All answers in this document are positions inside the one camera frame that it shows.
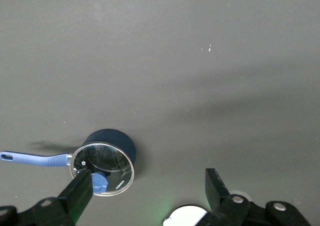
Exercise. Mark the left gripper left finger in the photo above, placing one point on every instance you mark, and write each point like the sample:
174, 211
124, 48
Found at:
75, 193

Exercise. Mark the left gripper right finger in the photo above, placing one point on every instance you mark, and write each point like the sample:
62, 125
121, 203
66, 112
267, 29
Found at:
216, 188

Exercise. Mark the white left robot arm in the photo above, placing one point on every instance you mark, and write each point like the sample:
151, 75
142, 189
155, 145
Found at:
185, 216

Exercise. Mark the glass lid with blue knob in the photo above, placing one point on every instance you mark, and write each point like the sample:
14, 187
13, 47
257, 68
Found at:
107, 161

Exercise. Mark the dark blue saucepan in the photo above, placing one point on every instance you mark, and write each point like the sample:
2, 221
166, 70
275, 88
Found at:
112, 138

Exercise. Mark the dark grey table cover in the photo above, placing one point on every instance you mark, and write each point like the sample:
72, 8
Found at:
160, 61

